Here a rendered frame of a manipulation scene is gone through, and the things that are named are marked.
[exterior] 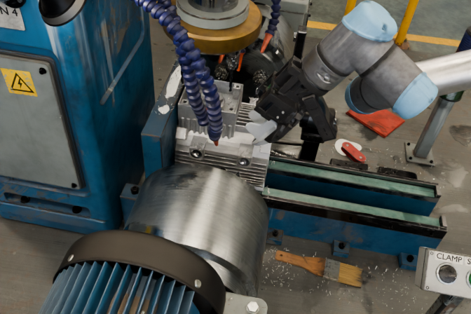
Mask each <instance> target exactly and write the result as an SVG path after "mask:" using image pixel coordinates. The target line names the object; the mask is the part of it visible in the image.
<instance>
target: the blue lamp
mask: <svg viewBox="0 0 471 314"><path fill-rule="evenodd" d="M458 49H459V51H464V50H469V49H471V36H469V35H468V34H467V32H466V31H465V33H464V35H463V37H462V40H461V41H460V44H459V46H458Z"/></svg>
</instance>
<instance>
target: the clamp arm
mask: <svg viewBox="0 0 471 314"><path fill-rule="evenodd" d="M307 29H308V27H307V26H303V25H299V26H298V30H297V33H296V32H295V33H294V38H293V41H294V42H295V46H294V53H293V55H295V56H296V57H297V58H299V59H300V60H301V59H302V55H303V49H304V45H305V41H306V35H307Z"/></svg>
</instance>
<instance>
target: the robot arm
mask: <svg viewBox="0 0 471 314"><path fill-rule="evenodd" d="M396 33H397V25H396V22H395V21H394V19H393V18H392V17H391V16H390V14H389V12H388V11H387V10H386V9H385V8H384V7H382V6H381V5H380V4H378V3H376V2H374V1H362V2H361V3H359V4H358V5H357V6H356V7H355V8H354V9H352V11H351V12H349V14H347V15H345V16H344V17H343V18H342V20H341V21H340V23H339V24H338V25H337V26H335V28H333V30H332V31H330V33H328V35H326V37H325V38H323V40H321V42H319V44H318V45H316V47H314V49H312V51H311V52H309V54H307V55H306V56H305V57H304V58H303V61H301V60H300V59H299V58H297V57H296V56H295V55H293V56H292V57H291V58H290V60H289V61H288V62H287V63H286V64H285V65H284V66H283V67H282V68H281V69H280V70H279V71H278V72H276V71H274V72H273V73H272V74H271V75H270V76H269V77H268V78H267V79H266V80H265V81H264V82H263V83H262V84H261V85H260V86H259V89H261V90H262V91H263V95H262V96H261V97H260V98H259V99H258V100H257V101H256V105H255V108H254V110H252V111H251V112H250V113H249V118H250V119H251V120H252V121H253V122H249V123H248V124H247V125H246V129H247V130H248V131H249V132H250V133H251V134H252V135H253V136H254V139H253V140H252V144H253V145H257V146H258V145H265V144H269V143H270V144H271V143H273V142H276V141H278V140H279V139H281V138H283V137H284V136H285V135H286V134H287V133H288V132H289V131H290V130H291V129H292V128H293V127H294V126H296V125H297V123H298V122H299V121H300V120H301V119H302V118H303V115H304V112H307V111H308V112H309V114H310V116H311V118H312V119H313V122H314V124H315V126H316V128H317V129H318V132H319V134H320V136H321V137H322V139H323V141H324V142H326V141H329V140H333V139H336V133H337V131H338V126H337V124H336V121H335V119H334V118H333V116H332V114H331V112H330V110H329V108H328V106H327V104H326V102H325V99H324V97H323V95H325V94H327V93H328V92H329V91H330V90H332V89H334V88H335V87H336V86H337V85H338V84H340V82H342V80H344V79H345V78H346V77H347V76H349V75H350V74H351V73H353V72H354V71H356V72H357V73H358V75H359V76H357V77H355V78H354V79H353V80H352V81H351V82H350V83H349V84H348V86H347V88H346V91H345V101H346V103H347V105H348V106H349V108H350V109H351V110H353V111H354V112H356V113H359V114H372V113H374V112H376V111H380V110H384V109H389V108H391V109H392V111H393V112H396V113H397V114H398V115H399V116H400V117H401V118H403V119H410V118H413V117H414V116H417V115H418V114H420V113H421V112H422V111H423V110H424V109H426V108H427V107H428V106H429V105H430V104H431V103H432V102H433V100H434V99H435V98H436V97H438V96H442V95H447V94H450V93H456V92H459V91H462V90H468V89H471V49H469V50H464V51H461V52H457V53H452V54H448V55H443V56H439V57H434V58H431V59H427V60H422V61H419V62H413V61H412V60H411V59H410V58H409V57H408V56H407V55H406V54H405V53H404V52H403V51H402V50H401V49H400V48H399V47H398V46H397V44H396V43H395V42H394V41H393V37H394V35H396ZM271 77H272V81H271V84H270V85H269V86H268V87H267V86H265V85H264V84H265V83H266V82H267V81H268V80H269V79H270V78H271Z"/></svg>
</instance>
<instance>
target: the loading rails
mask: <svg viewBox="0 0 471 314"><path fill-rule="evenodd" d="M272 159H273V160H272ZM273 161H274V162H275V164H274V163H272V162H273ZM268 163H269V165H268V169H267V173H266V181H265V185H264V188H265V189H264V191H258V192H261V193H259V194H260V195H261V196H262V198H263V199H264V200H265V202H266V204H267V207H268V211H269V223H268V231H267V236H266V243H270V244H275V245H282V240H283V235H286V236H294V237H298V238H305V239H309V240H315V241H320V242H324V243H331V244H332V255H333V256H337V257H344V258H348V257H349V254H350V247H352V248H357V249H361V250H367V251H372V252H378V253H383V254H389V255H393V256H398V259H399V267H400V268H403V269H407V270H410V271H416V267H417V261H418V251H419V247H428V248H432V249H436V248H437V246H438V245H439V244H440V242H441V241H442V239H443V238H444V236H445V235H446V233H447V232H448V230H447V223H446V217H445V216H442V215H441V217H440V218H439V219H438V218H433V217H429V216H430V214H431V212H432V211H433V209H434V207H435V206H436V204H437V202H438V201H439V199H440V197H441V196H442V195H441V191H440V186H439V183H435V182H427V181H423V180H419V179H412V178H407V177H400V176H395V175H387V174H383V173H379V172H372V171H367V170H359V169H355V168H347V167H343V166H339V165H331V164H327V163H319V162H315V161H307V160H303V159H299V158H291V157H287V156H279V155H275V154H271V153H270V156H269V161H268ZM267 187H268V188H269V191H270V193H269V192H268V188H267ZM262 193H263V194H262ZM268 193H269V194H268Z"/></svg>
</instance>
